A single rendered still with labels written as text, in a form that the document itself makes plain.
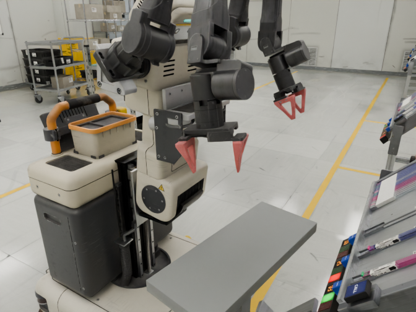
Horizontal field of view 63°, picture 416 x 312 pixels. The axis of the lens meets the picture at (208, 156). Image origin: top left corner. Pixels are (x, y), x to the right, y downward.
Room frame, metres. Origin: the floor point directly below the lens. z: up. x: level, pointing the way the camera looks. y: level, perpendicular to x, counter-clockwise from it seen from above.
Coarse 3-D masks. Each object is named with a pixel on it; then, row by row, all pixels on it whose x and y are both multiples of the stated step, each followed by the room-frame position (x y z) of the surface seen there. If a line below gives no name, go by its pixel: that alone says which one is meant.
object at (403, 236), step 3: (414, 228) 0.66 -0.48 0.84; (408, 231) 0.67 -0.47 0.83; (411, 231) 0.66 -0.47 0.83; (414, 231) 0.66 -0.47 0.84; (399, 234) 0.68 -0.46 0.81; (402, 234) 0.67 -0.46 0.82; (405, 234) 0.66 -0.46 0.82; (408, 234) 0.66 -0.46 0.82; (411, 234) 0.66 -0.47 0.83; (414, 234) 0.65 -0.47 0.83; (399, 237) 0.67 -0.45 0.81; (402, 237) 0.66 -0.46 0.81; (405, 237) 0.66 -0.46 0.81; (408, 237) 0.66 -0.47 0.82; (372, 246) 0.70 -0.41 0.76; (369, 249) 0.70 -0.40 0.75; (372, 249) 0.69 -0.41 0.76
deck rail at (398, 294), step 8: (392, 288) 0.50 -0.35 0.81; (400, 288) 0.49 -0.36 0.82; (408, 288) 0.48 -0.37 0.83; (384, 296) 0.50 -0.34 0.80; (392, 296) 0.49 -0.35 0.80; (400, 296) 0.49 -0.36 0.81; (408, 296) 0.48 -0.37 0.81; (344, 304) 0.54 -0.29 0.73; (384, 304) 0.50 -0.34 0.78; (392, 304) 0.49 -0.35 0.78; (400, 304) 0.49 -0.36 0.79; (408, 304) 0.48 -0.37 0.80
